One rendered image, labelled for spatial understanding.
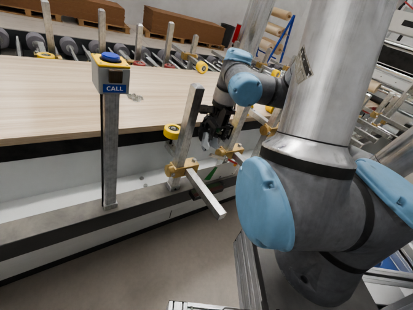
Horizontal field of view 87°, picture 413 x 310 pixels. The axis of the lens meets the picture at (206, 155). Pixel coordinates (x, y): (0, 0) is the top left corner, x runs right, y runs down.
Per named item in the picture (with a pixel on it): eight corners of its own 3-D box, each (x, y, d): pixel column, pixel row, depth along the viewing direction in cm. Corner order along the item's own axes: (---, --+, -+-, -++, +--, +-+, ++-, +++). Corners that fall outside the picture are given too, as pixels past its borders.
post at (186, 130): (177, 190, 96) (205, 86, 68) (169, 192, 94) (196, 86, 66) (173, 184, 98) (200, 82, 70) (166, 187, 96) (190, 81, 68)
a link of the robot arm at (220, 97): (211, 82, 67) (233, 84, 71) (208, 96, 70) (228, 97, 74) (223, 93, 62) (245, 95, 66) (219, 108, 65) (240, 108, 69)
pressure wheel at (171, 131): (179, 146, 104) (184, 125, 97) (175, 155, 98) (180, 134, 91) (163, 141, 104) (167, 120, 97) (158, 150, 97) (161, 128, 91)
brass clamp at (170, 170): (197, 173, 94) (200, 165, 91) (169, 181, 86) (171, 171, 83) (190, 164, 98) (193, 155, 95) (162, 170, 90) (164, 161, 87)
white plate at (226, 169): (234, 174, 114) (241, 160, 108) (192, 186, 99) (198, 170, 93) (233, 173, 114) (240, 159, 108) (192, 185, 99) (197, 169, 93)
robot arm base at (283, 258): (364, 311, 38) (410, 287, 33) (287, 302, 36) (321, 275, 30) (327, 234, 50) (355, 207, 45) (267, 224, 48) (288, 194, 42)
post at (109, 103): (117, 206, 80) (122, 92, 54) (103, 211, 78) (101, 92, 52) (114, 198, 83) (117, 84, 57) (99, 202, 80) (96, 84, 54)
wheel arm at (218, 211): (224, 219, 78) (227, 211, 76) (216, 222, 76) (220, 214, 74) (170, 147, 103) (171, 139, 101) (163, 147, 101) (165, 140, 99)
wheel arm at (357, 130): (375, 143, 142) (380, 138, 140) (373, 143, 140) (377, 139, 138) (313, 106, 171) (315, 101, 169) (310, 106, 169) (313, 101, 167)
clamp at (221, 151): (241, 157, 107) (244, 149, 104) (219, 162, 99) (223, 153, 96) (233, 150, 110) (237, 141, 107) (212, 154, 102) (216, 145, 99)
